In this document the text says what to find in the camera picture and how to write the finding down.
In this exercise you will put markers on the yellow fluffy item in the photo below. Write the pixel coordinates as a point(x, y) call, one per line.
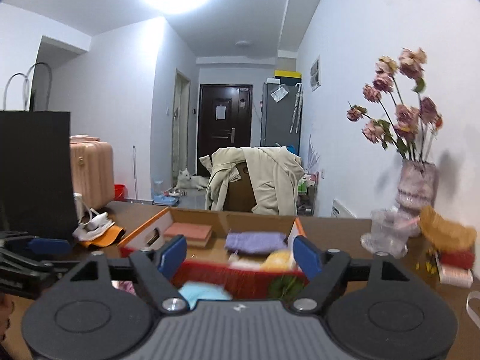
point(279, 261)

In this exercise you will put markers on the clear plastic cup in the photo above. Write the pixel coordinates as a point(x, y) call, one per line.
point(389, 233)

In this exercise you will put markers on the orange cloth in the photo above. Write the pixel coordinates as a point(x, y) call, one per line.
point(111, 236)

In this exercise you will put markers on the white mop handle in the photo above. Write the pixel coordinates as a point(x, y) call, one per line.
point(134, 164)

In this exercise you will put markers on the dried pink roses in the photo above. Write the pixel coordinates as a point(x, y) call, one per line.
point(410, 129)

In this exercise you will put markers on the red and pink box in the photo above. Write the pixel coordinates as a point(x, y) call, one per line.
point(455, 268)

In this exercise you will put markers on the yellow box on fridge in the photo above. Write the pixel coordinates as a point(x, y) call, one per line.
point(287, 74)

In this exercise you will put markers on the pink glass vase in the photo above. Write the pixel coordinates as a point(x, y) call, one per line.
point(417, 187)

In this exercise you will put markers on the white dog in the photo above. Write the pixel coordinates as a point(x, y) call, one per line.
point(185, 180)

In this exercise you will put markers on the red bucket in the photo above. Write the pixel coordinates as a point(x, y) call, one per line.
point(119, 190)

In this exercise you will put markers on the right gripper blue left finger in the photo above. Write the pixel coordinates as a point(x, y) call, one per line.
point(153, 270)

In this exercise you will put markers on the blue pet feeder tray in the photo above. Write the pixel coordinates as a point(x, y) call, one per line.
point(167, 198)

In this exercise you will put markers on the grey refrigerator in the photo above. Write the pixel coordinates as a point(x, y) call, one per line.
point(281, 116)

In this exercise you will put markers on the dark entrance door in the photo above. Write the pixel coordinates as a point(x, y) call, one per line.
point(225, 113)

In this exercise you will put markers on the brown wooden chair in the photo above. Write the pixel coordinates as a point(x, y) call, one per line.
point(240, 196)

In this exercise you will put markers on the light blue fluffy toy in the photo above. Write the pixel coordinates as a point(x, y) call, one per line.
point(198, 291)

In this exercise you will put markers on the beige coat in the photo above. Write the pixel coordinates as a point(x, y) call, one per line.
point(274, 177)

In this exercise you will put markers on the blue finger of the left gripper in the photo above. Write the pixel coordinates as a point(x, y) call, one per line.
point(47, 246)

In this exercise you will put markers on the orange cardboard box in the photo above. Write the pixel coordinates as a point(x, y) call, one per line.
point(240, 275)

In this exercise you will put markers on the pink suitcase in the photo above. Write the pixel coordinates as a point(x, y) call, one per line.
point(92, 170)

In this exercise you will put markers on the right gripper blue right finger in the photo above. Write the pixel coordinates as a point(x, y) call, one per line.
point(326, 272)

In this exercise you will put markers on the wall electrical panel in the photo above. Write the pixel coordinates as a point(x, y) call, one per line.
point(315, 80)

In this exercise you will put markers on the white charger with cable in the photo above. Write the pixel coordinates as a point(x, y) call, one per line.
point(91, 224)

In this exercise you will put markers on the purple knitted pouch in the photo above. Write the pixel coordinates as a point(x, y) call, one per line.
point(260, 243)

